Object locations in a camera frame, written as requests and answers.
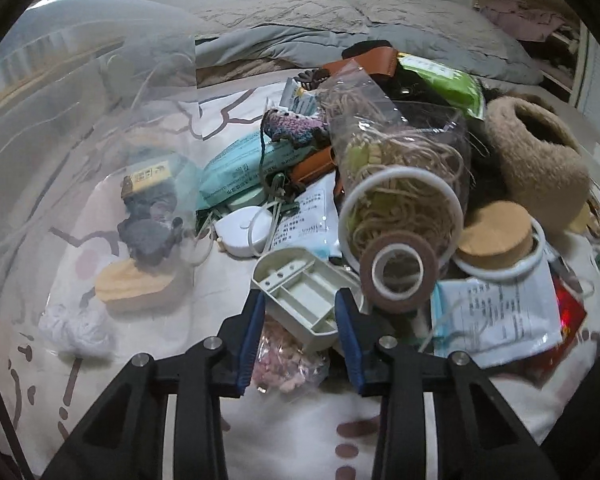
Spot white paper ball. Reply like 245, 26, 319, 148
38, 304, 114, 359

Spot wooden oval piece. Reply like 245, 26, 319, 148
94, 259, 178, 311

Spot blue brown crochet piece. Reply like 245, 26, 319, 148
117, 182, 184, 266

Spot grey plastic tray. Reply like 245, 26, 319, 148
251, 247, 370, 352

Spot yellow tissue packet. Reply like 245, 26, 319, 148
121, 160, 172, 198

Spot white printed mask packet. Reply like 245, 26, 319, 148
430, 261, 562, 368

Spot pink beads bag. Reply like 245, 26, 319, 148
251, 315, 329, 396

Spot brown tape roll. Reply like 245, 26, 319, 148
360, 231, 439, 314

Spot white round tape measure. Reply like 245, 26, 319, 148
214, 206, 273, 259

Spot clear plastic storage bin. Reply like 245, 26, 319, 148
0, 0, 199, 361

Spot white foil pouch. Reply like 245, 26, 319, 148
271, 171, 342, 259

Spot beige fluffy earmuffs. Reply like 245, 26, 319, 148
484, 96, 590, 232

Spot clear jar with twine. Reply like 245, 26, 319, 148
317, 63, 470, 269

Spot teal mask packet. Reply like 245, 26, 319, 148
197, 131, 313, 210

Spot green wet wipes pack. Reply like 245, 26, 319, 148
398, 52, 486, 120

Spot purple crochet piece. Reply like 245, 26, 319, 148
260, 108, 330, 148

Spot grey quilt blanket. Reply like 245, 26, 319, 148
194, 0, 542, 86

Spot cork lid with ring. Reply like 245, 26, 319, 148
452, 200, 546, 282

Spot brown leather strap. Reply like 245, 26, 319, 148
319, 45, 400, 80

